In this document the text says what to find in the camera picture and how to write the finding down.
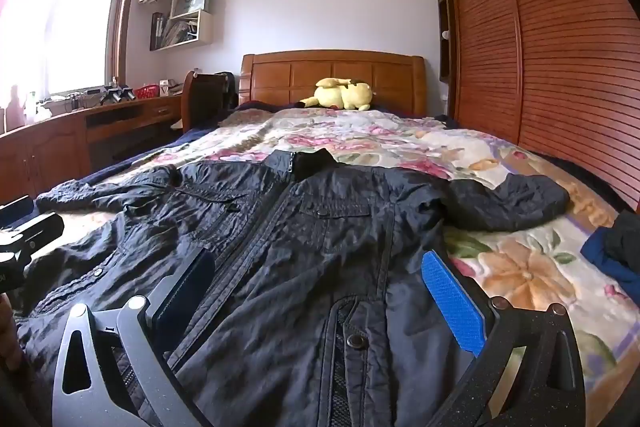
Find yellow plush toy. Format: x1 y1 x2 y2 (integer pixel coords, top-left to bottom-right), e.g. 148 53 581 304
300 77 375 111

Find wooden desk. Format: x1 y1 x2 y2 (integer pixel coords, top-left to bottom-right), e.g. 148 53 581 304
0 93 184 219

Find wooden chair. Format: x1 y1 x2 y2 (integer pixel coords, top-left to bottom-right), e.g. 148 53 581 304
181 70 237 134

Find window with wooden frame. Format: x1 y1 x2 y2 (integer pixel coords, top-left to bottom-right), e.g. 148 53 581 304
0 0 149 104

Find floral blanket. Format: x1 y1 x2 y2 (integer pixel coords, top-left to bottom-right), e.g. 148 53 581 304
15 108 632 410

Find wooden slatted wardrobe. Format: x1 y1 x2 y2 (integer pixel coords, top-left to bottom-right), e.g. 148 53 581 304
429 0 640 214

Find person's left hand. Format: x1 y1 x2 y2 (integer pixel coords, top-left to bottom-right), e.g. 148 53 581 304
0 296 24 374

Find wooden bed headboard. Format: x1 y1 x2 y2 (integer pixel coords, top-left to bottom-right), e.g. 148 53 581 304
238 50 427 116

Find white wall shelf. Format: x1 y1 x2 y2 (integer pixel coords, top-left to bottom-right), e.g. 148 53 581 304
150 0 219 52

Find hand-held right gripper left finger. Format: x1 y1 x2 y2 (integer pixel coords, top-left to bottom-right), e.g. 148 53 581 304
51 249 217 427

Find black tools on desk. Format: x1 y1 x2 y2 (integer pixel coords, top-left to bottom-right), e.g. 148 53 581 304
100 79 136 106

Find pink bottle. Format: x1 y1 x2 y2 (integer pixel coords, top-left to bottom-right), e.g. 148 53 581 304
7 84 26 128

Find dark blue clothes pile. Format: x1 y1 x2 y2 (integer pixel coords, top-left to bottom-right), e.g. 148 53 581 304
580 209 640 304

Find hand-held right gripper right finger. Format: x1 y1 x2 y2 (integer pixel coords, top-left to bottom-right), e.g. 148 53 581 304
421 249 587 427

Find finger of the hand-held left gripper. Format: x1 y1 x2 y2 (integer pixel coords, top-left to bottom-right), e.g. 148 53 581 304
0 213 66 259
0 197 36 228

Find black jacket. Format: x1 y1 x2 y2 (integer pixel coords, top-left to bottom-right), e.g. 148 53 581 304
15 148 572 427

